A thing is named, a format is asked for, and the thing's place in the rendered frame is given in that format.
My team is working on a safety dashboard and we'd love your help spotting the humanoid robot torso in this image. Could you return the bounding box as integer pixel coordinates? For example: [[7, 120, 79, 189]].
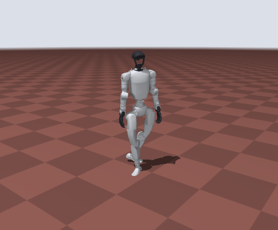
[[128, 67, 150, 117]]

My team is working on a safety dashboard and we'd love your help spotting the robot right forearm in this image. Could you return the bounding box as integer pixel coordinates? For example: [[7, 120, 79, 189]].
[[119, 93, 127, 114]]

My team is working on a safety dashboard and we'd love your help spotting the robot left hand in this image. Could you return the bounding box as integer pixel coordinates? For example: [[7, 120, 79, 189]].
[[155, 106, 162, 124]]

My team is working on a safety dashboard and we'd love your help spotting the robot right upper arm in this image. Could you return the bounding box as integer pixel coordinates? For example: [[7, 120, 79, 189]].
[[121, 72, 130, 99]]

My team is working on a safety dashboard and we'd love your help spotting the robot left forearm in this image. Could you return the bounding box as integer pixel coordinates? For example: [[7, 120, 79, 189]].
[[152, 93, 160, 110]]

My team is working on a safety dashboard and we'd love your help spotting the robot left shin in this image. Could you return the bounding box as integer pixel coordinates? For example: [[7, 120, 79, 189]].
[[131, 138, 146, 156]]

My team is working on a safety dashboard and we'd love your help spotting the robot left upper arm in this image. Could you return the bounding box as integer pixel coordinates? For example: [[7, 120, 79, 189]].
[[148, 70, 158, 95]]

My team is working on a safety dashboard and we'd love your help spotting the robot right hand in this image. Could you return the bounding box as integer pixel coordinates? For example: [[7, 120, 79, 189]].
[[119, 111, 125, 128]]

